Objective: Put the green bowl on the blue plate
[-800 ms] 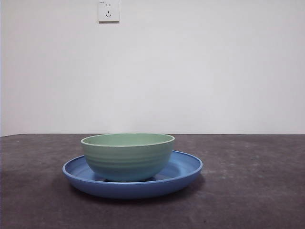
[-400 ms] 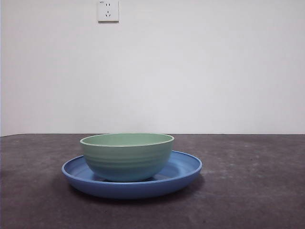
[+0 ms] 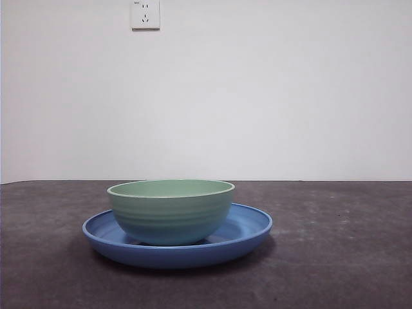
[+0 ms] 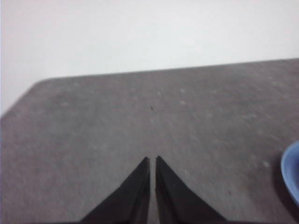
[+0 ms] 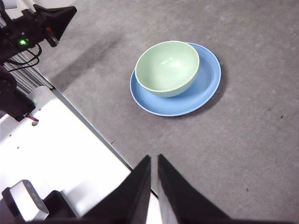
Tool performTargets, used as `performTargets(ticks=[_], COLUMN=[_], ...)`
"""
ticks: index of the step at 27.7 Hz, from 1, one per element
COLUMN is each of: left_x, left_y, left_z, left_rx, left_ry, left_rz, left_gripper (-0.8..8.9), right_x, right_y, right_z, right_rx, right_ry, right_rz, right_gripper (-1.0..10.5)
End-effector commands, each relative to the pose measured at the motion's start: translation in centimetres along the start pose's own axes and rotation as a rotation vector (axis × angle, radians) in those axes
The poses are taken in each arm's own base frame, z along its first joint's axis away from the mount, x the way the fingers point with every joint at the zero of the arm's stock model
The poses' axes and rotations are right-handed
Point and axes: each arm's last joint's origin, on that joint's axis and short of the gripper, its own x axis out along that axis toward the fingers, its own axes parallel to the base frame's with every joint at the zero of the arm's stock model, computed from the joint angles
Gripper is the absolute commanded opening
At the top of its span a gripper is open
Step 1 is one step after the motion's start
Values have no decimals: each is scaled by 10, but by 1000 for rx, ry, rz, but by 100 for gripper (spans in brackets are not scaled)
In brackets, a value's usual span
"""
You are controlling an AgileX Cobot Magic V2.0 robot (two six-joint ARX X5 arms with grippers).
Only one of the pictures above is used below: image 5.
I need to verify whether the green ribbed bowl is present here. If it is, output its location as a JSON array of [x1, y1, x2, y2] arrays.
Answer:
[[135, 40, 200, 98]]

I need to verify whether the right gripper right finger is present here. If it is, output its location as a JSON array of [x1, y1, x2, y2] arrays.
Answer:
[[157, 154, 234, 224]]

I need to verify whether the blue round plate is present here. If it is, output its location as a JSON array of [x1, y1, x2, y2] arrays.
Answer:
[[129, 42, 222, 117]]

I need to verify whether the thin black cable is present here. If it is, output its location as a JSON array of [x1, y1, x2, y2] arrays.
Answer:
[[6, 43, 43, 69]]

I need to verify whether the white rectangular camera box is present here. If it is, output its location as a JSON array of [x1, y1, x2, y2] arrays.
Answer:
[[1, 179, 50, 222]]

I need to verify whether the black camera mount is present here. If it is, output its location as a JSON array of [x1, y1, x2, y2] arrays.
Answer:
[[0, 190, 79, 222]]

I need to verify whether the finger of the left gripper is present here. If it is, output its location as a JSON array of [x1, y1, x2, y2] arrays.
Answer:
[[46, 10, 76, 42], [34, 4, 78, 23]]

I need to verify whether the ribbed aluminium rail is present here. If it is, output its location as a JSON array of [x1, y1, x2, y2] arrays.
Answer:
[[3, 50, 55, 95]]

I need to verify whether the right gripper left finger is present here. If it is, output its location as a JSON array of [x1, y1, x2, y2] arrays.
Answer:
[[80, 154, 152, 224]]

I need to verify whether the thin red wire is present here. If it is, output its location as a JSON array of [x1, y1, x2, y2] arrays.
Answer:
[[23, 113, 40, 122]]

